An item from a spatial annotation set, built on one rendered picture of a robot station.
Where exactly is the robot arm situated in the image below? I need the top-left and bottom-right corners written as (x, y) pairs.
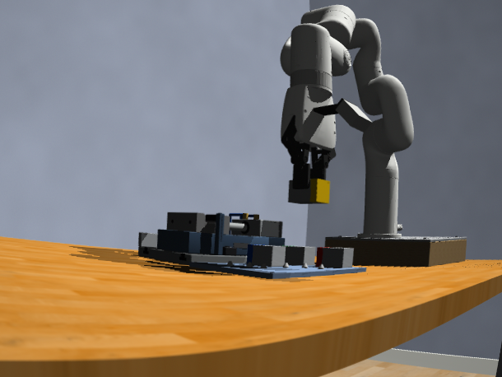
top-left (280, 5), bottom-right (414, 238)

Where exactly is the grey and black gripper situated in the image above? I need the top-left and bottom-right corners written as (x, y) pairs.
top-left (281, 84), bottom-right (336, 189)

